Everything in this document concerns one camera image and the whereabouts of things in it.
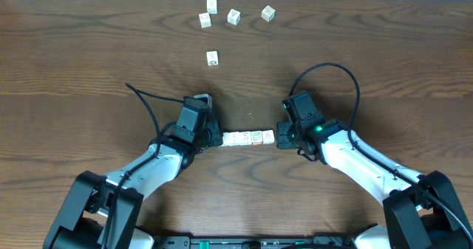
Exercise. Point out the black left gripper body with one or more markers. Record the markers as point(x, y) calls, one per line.
point(213, 134)

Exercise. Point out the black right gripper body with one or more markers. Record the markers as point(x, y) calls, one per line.
point(289, 136)

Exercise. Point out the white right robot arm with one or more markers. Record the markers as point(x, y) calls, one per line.
point(421, 211)

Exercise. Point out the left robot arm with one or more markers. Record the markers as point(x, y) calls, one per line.
point(101, 211)

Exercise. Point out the wooden block red M side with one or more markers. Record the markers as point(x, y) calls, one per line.
point(205, 20)

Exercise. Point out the wooden block green side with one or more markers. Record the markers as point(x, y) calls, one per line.
point(227, 139)

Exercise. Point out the wooden block number 6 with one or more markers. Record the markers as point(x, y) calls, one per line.
point(268, 13)

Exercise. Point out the wooden block soccer ball yellow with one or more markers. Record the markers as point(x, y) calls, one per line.
point(212, 58)

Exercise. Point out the wooden block far back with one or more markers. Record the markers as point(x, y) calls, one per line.
point(211, 6)

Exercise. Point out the wooden block number 3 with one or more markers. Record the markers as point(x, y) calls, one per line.
point(234, 16)

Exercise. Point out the wooden block snail letter Y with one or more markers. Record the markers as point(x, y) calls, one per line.
point(256, 138)

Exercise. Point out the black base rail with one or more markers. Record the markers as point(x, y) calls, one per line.
point(259, 242)

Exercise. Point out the wooden block blue side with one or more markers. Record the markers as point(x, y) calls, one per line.
point(235, 138)
point(245, 138)

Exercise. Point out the wooden block letter A green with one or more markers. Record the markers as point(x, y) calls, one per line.
point(268, 137)

